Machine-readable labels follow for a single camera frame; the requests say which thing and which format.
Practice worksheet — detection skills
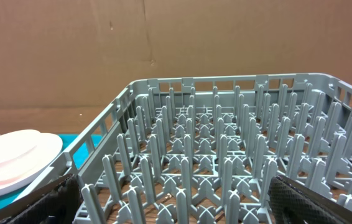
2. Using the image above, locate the large white plate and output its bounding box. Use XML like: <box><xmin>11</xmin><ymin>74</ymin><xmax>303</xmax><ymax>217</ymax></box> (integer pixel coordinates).
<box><xmin>0</xmin><ymin>129</ymin><xmax>63</xmax><ymax>196</ymax></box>

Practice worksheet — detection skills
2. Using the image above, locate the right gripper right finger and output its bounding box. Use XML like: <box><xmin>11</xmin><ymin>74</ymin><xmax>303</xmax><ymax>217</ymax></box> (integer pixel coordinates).
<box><xmin>268</xmin><ymin>175</ymin><xmax>352</xmax><ymax>224</ymax></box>

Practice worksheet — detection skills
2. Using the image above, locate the teal plastic tray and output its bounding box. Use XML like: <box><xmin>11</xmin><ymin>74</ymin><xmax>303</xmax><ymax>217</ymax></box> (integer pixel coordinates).
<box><xmin>0</xmin><ymin>134</ymin><xmax>88</xmax><ymax>209</ymax></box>

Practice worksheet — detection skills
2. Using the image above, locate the grey dish rack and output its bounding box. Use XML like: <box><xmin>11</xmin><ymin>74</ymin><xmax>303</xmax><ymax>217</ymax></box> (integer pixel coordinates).
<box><xmin>22</xmin><ymin>73</ymin><xmax>352</xmax><ymax>223</ymax></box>

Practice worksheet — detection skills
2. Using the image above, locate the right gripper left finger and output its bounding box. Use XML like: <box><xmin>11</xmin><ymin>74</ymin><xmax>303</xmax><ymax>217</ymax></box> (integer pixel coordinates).
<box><xmin>0</xmin><ymin>174</ymin><xmax>81</xmax><ymax>223</ymax></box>

